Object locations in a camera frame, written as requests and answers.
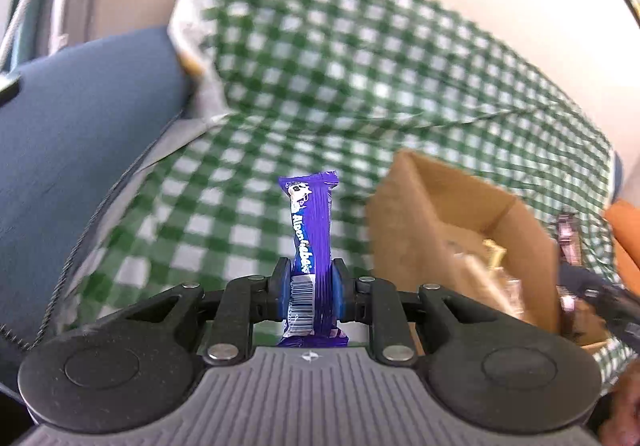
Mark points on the yellow wafer bar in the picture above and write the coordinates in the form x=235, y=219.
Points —
x=496, y=254

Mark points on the orange cushion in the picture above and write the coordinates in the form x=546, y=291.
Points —
x=624, y=220

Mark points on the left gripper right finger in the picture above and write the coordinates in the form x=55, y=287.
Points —
x=387, y=312

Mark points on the cardboard box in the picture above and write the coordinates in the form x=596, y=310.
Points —
x=422, y=204

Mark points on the purple chocolate bar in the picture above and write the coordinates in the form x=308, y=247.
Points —
x=311, y=319

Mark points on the person right hand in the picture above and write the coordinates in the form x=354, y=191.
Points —
x=622, y=428

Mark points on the black chocolate bar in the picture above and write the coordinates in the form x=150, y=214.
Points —
x=570, y=257

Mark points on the green checkered cloth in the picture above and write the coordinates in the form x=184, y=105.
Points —
x=313, y=85

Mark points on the clear bag of cookies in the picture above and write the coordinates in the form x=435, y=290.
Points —
x=495, y=288

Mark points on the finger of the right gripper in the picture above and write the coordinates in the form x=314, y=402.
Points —
x=617, y=307

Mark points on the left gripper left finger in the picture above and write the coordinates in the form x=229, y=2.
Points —
x=229, y=315

